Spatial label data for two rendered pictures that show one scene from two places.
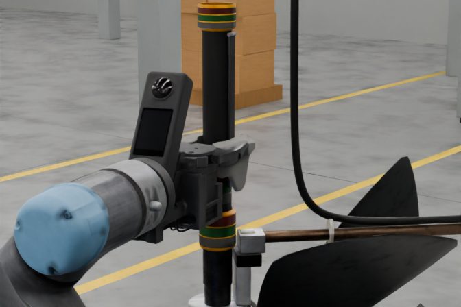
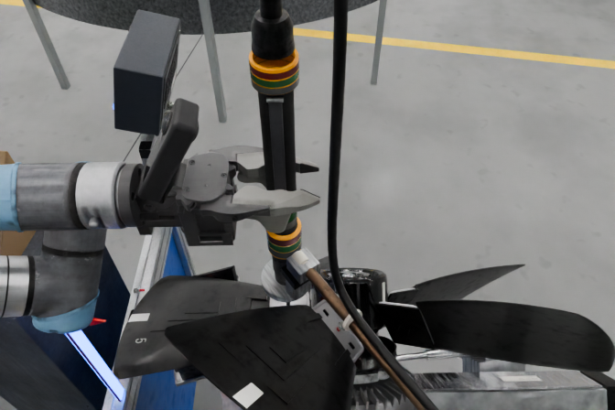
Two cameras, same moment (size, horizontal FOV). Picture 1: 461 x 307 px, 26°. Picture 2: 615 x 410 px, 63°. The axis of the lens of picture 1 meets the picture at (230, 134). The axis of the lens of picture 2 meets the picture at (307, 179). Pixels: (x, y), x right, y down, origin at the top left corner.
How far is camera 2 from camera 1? 1.03 m
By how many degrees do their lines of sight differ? 62
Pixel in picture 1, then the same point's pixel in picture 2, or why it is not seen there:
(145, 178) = (91, 198)
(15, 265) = not seen: hidden behind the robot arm
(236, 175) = (265, 221)
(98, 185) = (30, 187)
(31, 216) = not seen: outside the picture
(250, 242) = (291, 268)
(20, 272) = not seen: hidden behind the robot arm
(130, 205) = (54, 214)
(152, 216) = (100, 225)
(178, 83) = (168, 130)
